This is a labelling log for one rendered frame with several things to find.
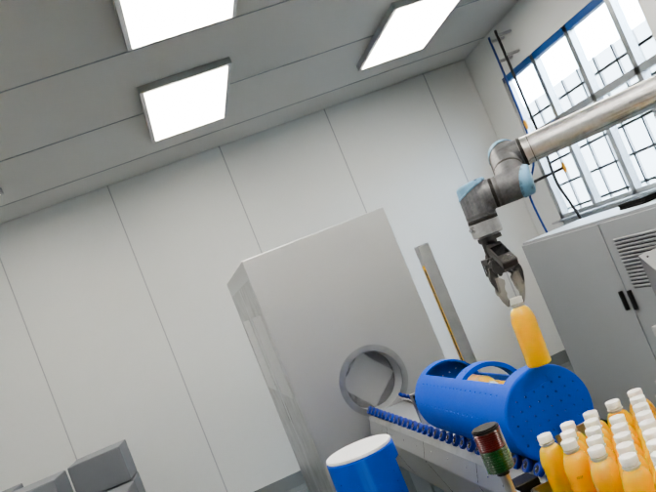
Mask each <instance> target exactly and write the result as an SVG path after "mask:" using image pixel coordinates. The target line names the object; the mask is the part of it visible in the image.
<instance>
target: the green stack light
mask: <svg viewBox="0 0 656 492"><path fill-rule="evenodd" d="M479 454H480V456H481V459H482V461H483V464H484V466H485V467H486V470H487V472H488V474H491V475H494V474H500V473H503V472H507V471H508V470H510V469H511V468H513V467H514V460H513V456H512V454H511V452H510V449H509V447H508V444H507V443H506V445H505V446H503V447H502V448H500V449H498V450H496V451H494V452H490V453H486V454H481V453H479Z"/></svg>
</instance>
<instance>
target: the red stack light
mask: <svg viewBox="0 0 656 492"><path fill-rule="evenodd" d="M472 437H473V439H474V442H475V444H476V447H477V449H478V452H479V453H481V454H486V453H490V452H494V451H496V450H498V449H500V448H502V447H503V446H505V445H506V441H505V438H504V436H503V433H502V431H501V428H500V427H498V428H497V429H496V430H494V431H492V432H490V433H487V434H485V435H482V436H474V435H473V436H472Z"/></svg>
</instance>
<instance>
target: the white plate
mask: <svg viewBox="0 0 656 492"><path fill-rule="evenodd" d="M389 442H390V436H389V435H388V434H377V435H373V436H370V437H366V438H364V439H361V440H358V441H356V442H354V443H352V444H350V445H348V446H346V447H344V448H342V449H340V450H339V451H337V452H336V453H334V454H333V455H331V456H330V457H329V458H328V459H327V461H326V464H327V466H329V467H337V466H342V465H346V464H349V463H352V462H355V461H357V460H360V459H362V458H365V457H367V456H369V455H371V454H373V453H375V452H376V451H378V450H380V449H381V448H383V447H384V446H386V445H387V444H388V443H389Z"/></svg>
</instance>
